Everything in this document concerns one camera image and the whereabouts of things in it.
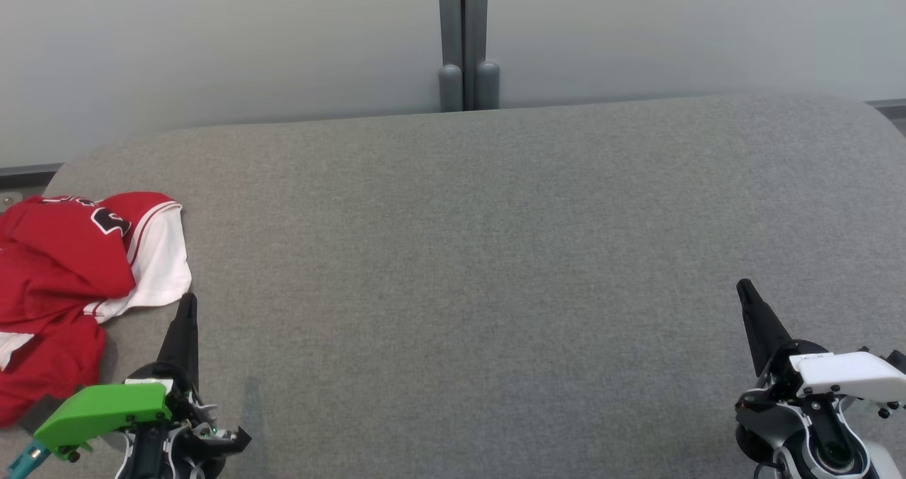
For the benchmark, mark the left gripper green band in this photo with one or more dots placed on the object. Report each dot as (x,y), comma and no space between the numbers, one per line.
(99,410)

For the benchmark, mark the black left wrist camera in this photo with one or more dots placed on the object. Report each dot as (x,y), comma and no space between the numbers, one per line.
(39,413)

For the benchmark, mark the dark grey partition base rail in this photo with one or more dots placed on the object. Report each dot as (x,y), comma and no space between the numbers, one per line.
(888,109)
(28,173)

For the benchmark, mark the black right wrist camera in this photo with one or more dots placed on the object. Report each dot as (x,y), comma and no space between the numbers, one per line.
(897,361)

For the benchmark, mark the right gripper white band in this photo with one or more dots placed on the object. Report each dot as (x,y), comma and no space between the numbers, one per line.
(849,373)

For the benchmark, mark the grey double partition post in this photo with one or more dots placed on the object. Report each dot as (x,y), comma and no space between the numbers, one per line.
(463,33)

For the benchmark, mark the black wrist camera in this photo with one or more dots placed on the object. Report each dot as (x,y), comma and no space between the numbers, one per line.
(897,361)
(39,413)

